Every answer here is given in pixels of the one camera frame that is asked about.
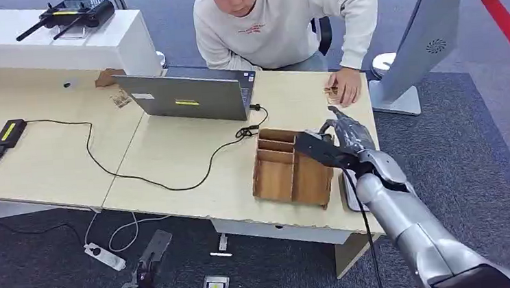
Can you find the white power strip cable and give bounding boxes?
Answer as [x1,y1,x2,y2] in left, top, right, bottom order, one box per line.
[82,206,174,256]

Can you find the white power strip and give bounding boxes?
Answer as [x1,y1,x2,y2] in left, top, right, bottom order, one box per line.
[83,239,128,275]

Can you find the black laptop charging cable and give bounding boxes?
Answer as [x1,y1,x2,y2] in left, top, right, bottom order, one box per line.
[25,99,276,204]

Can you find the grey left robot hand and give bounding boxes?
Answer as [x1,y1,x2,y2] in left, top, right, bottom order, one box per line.
[132,228,177,286]

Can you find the brown wooden piece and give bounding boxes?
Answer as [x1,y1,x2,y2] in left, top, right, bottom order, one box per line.
[93,67,127,89]

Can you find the black remote controller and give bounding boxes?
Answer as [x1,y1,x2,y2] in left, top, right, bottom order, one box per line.
[12,0,119,45]

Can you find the grey laptop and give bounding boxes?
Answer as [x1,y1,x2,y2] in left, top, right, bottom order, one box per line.
[112,59,261,132]

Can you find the person's left hand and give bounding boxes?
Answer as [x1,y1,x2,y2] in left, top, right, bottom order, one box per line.
[325,65,365,110]

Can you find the person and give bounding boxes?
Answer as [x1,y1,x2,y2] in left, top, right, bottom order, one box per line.
[191,0,388,120]

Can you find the white desk foot bracket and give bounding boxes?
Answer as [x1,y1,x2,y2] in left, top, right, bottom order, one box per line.
[207,232,235,260]

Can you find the printed card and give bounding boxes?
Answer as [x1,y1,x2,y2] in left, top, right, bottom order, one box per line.
[108,88,134,110]

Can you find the white flat device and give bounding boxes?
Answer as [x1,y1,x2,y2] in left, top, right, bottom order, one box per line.
[338,169,372,215]

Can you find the black power adapter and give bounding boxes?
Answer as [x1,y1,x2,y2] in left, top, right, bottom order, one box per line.
[0,118,30,151]

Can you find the pale desk leg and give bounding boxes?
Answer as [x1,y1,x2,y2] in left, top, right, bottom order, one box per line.
[332,230,386,280]

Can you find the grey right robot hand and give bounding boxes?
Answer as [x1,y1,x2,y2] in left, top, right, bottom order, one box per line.
[319,101,378,160]

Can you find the grey monitor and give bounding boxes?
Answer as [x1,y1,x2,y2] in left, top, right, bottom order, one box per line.
[361,0,478,121]

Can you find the white round base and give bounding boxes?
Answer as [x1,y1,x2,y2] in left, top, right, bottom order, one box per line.
[369,51,400,81]

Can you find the black office chair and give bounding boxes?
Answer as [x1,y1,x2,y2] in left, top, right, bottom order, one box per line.
[309,15,335,58]

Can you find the white counter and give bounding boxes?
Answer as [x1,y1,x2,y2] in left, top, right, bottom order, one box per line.
[0,0,164,90]

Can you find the wooden compartment box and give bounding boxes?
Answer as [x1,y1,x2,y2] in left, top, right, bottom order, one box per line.
[247,122,338,215]

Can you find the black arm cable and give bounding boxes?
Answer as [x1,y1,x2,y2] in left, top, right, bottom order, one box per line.
[339,164,389,288]

